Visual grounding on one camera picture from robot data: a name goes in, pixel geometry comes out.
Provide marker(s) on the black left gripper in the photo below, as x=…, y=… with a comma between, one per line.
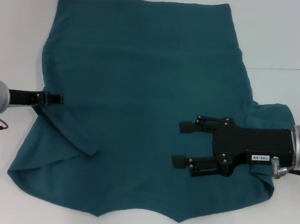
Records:
x=23, y=97

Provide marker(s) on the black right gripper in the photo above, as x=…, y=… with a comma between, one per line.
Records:
x=254, y=143

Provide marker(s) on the teal blue shirt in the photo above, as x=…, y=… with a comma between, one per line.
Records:
x=142, y=77

